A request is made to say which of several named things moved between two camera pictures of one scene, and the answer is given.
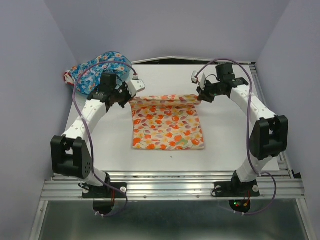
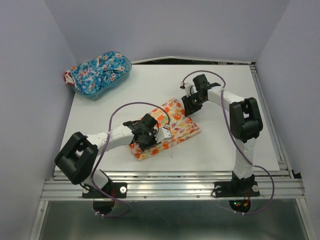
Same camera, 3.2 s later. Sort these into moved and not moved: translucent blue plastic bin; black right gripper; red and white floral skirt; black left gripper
Moved: black left gripper; black right gripper
Not moved: red and white floral skirt; translucent blue plastic bin
